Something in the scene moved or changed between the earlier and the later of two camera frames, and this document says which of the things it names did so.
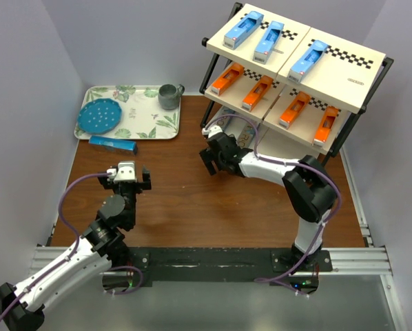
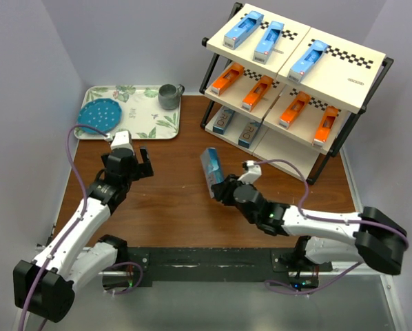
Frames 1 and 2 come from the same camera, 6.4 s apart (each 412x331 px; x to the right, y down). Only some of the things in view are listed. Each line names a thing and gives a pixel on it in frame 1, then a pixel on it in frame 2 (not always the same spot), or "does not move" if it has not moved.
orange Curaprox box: (256, 93) does not move
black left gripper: (145, 183) → (144, 169)
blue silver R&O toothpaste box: (117, 145) → (212, 168)
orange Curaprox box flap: (295, 109) does not move
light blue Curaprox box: (309, 59) does not move
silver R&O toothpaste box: (247, 134) does not move
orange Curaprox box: (227, 78) does not move
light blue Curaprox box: (269, 43) does not move
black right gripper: (208, 157) → (222, 191)
